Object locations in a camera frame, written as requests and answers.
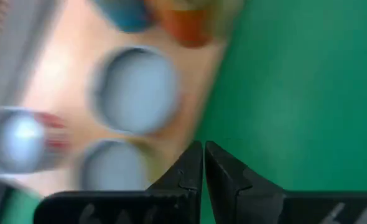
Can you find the tall orange pineapple can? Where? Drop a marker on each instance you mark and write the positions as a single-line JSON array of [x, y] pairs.
[[186, 28]]

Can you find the green table mat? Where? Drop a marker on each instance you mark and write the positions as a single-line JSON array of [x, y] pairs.
[[295, 93]]

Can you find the tall blue-green can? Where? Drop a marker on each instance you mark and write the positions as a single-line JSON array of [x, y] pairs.
[[127, 15]]

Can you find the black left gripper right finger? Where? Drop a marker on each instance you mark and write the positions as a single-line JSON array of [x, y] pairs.
[[227, 180]]

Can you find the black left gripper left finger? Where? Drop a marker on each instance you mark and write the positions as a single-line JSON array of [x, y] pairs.
[[186, 171]]

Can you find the short red and white can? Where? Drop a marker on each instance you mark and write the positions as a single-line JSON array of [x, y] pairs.
[[21, 140]]

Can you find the yellow and blue labelled can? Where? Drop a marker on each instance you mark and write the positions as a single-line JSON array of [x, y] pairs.
[[137, 90]]

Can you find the wooden shelf with black frame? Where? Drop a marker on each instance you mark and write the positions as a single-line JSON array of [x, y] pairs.
[[71, 62]]

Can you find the short yellow-green can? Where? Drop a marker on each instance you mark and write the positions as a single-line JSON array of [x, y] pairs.
[[112, 168]]

